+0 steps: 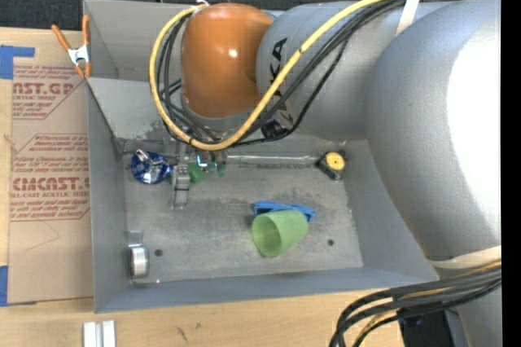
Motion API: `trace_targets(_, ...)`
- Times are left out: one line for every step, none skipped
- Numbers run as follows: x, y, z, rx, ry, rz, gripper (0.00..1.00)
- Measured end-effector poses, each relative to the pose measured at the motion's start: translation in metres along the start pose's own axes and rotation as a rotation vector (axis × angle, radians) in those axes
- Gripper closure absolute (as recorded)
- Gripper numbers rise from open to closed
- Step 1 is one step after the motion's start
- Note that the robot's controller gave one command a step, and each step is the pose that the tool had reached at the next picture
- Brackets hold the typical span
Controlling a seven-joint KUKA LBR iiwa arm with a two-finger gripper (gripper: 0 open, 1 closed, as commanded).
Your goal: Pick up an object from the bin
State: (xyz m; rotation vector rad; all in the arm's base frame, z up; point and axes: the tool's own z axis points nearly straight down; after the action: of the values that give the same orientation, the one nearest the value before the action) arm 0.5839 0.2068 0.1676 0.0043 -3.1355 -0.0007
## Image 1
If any grey metal bin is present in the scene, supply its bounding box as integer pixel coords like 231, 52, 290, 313
82, 0, 441, 314

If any green plastic cup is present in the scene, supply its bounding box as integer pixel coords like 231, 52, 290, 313
251, 209, 310, 259

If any black cylinder on white bracket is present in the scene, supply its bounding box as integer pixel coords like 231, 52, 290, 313
260, 120, 288, 141

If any brown cardboard board red print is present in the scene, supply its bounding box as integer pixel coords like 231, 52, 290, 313
0, 26, 95, 308

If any yellow and black tape measure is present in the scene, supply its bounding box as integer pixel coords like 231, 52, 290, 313
315, 149, 348, 181

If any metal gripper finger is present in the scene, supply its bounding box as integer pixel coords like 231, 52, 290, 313
172, 165, 192, 210

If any silver metal cylinder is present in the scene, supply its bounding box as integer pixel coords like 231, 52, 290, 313
128, 244, 151, 279

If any blue shiny foil packet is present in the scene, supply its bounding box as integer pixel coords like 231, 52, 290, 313
130, 149, 173, 186

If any blue flat plastic piece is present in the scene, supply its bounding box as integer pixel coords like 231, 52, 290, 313
252, 200, 317, 224

